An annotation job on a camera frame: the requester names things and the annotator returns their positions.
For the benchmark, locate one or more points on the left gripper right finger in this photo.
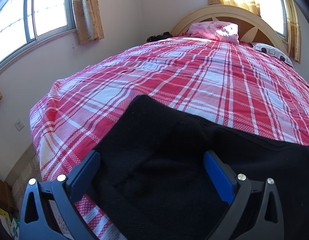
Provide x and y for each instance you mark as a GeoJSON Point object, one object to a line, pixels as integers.
{"type": "Point", "coordinates": [237, 190]}

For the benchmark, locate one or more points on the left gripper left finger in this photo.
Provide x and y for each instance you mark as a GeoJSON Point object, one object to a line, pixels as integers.
{"type": "Point", "coordinates": [37, 220]}

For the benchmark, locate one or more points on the black pants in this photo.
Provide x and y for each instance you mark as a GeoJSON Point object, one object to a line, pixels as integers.
{"type": "Point", "coordinates": [152, 183]}

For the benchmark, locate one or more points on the red plaid bed sheet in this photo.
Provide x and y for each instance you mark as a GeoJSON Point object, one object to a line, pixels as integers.
{"type": "Point", "coordinates": [231, 85]}

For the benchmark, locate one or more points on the white black-dotted pillow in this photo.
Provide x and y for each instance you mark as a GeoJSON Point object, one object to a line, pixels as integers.
{"type": "Point", "coordinates": [272, 51]}

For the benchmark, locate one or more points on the pink floral pillow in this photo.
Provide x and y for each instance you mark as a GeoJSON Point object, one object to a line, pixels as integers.
{"type": "Point", "coordinates": [215, 30]}

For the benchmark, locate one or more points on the beige wooden headboard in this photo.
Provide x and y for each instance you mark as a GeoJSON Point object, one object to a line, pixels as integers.
{"type": "Point", "coordinates": [251, 28]}

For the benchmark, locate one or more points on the black object beside bed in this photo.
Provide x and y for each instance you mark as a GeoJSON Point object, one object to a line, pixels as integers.
{"type": "Point", "coordinates": [159, 37]}

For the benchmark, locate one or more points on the head window right curtain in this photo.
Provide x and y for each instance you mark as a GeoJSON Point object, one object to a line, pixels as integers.
{"type": "Point", "coordinates": [294, 31]}

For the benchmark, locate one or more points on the head window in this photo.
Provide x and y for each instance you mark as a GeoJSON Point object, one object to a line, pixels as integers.
{"type": "Point", "coordinates": [274, 14]}

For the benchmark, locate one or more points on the side window right curtain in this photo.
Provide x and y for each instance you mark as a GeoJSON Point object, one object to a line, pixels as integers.
{"type": "Point", "coordinates": [88, 21]}

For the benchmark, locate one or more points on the side window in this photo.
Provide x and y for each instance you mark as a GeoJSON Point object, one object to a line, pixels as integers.
{"type": "Point", "coordinates": [25, 24]}

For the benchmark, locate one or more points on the white wall socket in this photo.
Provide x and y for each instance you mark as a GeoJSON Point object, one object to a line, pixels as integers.
{"type": "Point", "coordinates": [19, 125]}

